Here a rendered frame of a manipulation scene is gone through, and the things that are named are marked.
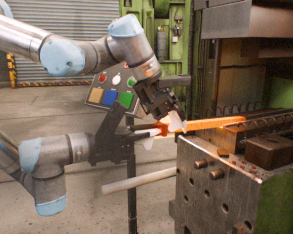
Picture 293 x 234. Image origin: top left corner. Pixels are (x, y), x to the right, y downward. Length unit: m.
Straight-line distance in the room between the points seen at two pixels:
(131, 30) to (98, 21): 8.01
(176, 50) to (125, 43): 5.10
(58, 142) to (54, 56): 0.20
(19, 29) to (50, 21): 7.97
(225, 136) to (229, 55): 0.39
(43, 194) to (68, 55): 0.33
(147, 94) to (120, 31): 0.17
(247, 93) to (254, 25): 0.49
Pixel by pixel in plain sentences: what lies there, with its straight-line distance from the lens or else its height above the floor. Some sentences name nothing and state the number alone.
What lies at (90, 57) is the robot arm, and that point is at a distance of 0.58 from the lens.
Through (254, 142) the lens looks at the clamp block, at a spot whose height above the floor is 0.98.
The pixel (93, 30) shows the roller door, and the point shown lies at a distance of 8.57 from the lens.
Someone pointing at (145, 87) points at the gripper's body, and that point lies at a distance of 0.65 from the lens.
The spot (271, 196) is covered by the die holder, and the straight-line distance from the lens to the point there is 0.79.
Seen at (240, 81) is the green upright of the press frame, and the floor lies 1.10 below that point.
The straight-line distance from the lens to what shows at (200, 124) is 0.79.
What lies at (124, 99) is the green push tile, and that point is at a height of 1.01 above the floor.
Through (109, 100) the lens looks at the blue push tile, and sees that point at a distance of 1.20.
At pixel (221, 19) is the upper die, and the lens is 0.85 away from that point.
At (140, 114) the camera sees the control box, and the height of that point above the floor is 0.95.
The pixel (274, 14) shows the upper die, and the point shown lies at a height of 1.33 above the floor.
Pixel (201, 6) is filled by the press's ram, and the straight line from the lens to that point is 0.93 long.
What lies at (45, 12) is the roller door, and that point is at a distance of 8.62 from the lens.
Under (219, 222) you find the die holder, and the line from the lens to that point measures 0.90.
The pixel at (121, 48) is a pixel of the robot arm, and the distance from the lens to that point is 0.62.
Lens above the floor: 1.25
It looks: 17 degrees down
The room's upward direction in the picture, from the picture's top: straight up
